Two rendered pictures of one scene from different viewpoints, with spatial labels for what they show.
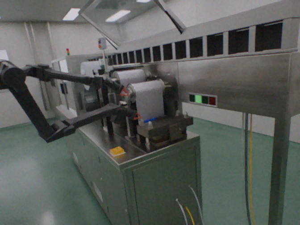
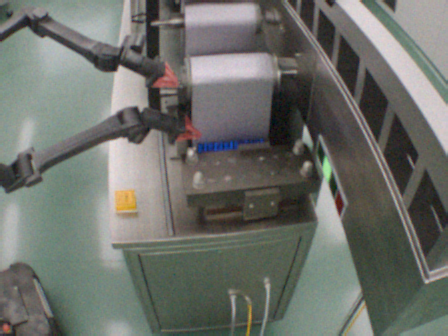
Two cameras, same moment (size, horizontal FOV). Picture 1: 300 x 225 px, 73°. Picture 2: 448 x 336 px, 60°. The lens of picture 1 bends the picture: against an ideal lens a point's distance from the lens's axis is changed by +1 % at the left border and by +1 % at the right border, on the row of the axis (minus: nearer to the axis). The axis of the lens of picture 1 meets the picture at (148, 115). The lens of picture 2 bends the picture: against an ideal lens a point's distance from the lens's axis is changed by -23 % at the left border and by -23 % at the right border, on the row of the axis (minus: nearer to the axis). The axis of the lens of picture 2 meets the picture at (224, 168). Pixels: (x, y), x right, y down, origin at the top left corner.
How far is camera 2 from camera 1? 0.85 m
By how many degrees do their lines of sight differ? 35
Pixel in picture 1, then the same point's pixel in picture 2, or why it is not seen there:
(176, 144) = (249, 233)
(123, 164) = (120, 244)
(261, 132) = not seen: outside the picture
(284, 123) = not seen: hidden behind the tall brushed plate
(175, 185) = (235, 281)
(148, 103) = (227, 110)
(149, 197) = (174, 287)
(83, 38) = not seen: outside the picture
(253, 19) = (427, 152)
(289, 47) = (434, 269)
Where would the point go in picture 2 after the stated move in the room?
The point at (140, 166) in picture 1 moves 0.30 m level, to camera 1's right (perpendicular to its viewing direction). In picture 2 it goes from (155, 252) to (245, 283)
